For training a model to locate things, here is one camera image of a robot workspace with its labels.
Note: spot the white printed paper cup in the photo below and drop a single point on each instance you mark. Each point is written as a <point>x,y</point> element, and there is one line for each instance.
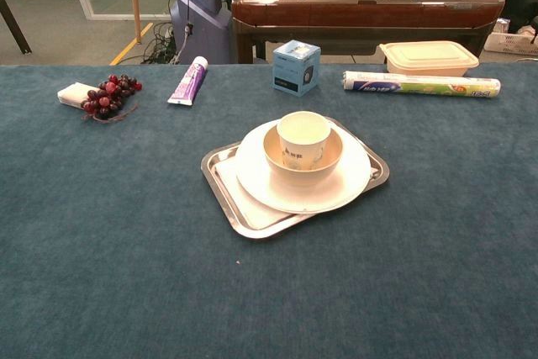
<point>300,132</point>

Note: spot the silver metal tray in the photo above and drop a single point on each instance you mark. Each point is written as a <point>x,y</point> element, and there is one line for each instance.
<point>256,230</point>

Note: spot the beige round bowl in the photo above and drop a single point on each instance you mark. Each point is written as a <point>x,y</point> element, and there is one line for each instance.
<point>302,178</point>

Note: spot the white round plate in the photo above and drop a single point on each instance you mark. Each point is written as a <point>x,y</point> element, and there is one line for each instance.
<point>349,182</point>

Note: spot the light blue cardboard box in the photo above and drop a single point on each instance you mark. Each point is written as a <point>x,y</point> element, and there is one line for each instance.
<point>290,69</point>

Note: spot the purple white toothpaste tube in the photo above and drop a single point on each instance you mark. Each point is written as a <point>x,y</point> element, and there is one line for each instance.
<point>189,81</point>

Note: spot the purple machine base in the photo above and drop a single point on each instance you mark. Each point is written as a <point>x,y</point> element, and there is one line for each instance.
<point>202,27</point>

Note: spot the cling film roll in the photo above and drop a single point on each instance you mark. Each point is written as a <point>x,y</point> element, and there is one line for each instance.
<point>420,85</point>

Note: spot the blue table cloth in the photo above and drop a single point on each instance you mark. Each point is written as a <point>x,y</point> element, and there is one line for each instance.
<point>126,249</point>

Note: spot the brown mahjong table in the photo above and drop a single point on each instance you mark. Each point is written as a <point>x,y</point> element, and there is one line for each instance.
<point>357,10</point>

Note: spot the red grape bunch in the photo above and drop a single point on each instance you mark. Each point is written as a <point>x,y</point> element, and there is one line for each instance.
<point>110,89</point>

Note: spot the beige lidded food container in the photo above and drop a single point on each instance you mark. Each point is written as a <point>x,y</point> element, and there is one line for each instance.
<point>424,58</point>

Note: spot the white tissue pack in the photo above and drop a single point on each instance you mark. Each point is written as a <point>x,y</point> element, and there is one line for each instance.
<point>73,93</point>

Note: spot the white plastic basket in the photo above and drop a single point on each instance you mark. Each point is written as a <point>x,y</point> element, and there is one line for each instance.
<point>510,43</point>

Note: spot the black table leg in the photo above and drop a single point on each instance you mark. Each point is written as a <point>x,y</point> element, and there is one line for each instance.
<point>14,27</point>

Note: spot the black bag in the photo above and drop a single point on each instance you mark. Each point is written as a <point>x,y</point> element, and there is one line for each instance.
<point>521,3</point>

